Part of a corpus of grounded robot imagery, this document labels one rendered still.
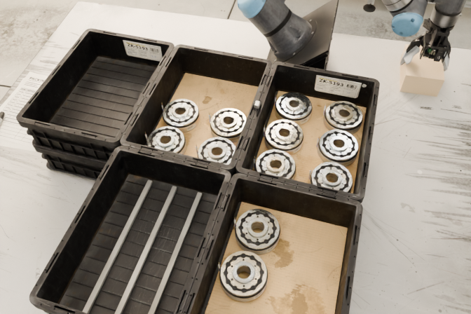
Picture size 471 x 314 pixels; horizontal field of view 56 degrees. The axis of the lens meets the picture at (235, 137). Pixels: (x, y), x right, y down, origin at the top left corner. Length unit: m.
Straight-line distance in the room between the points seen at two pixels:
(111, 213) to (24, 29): 2.30
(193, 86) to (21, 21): 2.16
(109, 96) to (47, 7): 2.10
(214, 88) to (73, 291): 0.68
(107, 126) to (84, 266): 0.42
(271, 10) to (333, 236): 0.71
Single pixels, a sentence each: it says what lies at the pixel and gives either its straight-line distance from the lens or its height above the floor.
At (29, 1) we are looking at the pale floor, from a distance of 3.55.
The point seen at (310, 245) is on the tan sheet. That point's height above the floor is 0.83.
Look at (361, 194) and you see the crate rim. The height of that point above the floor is 0.93.
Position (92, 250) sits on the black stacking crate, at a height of 0.83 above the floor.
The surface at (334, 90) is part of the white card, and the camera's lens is 1.31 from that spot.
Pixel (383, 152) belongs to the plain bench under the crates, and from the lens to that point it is 1.41.
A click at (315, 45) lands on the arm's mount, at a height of 0.91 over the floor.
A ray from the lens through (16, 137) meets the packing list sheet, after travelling 1.57.
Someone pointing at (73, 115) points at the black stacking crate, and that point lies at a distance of 1.38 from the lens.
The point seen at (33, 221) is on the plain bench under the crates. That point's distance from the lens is 1.36.
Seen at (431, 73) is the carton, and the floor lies 0.78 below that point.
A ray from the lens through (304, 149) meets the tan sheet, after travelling 1.21.
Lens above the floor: 1.78
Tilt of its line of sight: 51 degrees down
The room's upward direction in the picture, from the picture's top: 2 degrees counter-clockwise
